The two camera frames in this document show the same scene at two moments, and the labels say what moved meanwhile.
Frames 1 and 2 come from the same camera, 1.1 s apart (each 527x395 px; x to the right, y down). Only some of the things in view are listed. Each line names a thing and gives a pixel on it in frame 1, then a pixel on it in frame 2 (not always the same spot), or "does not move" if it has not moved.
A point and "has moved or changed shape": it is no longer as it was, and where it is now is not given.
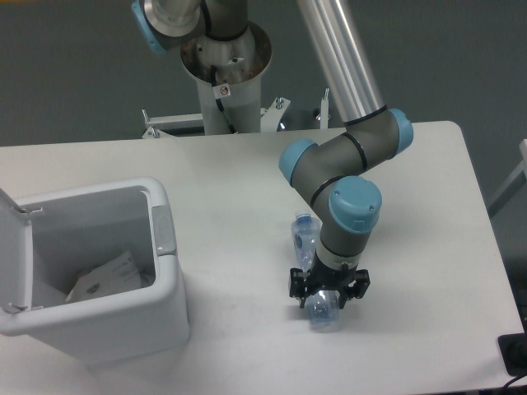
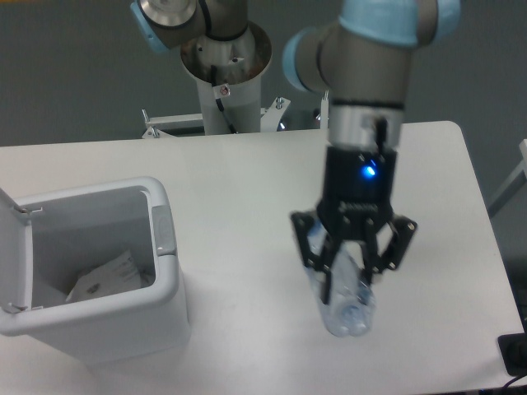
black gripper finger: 298,285 -> 319,262
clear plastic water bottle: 323,305 has moved or changed shape
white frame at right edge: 518,180 does not move
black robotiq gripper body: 319,277 -> 359,190
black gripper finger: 356,289 -> 403,230
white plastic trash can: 93,273 does not move
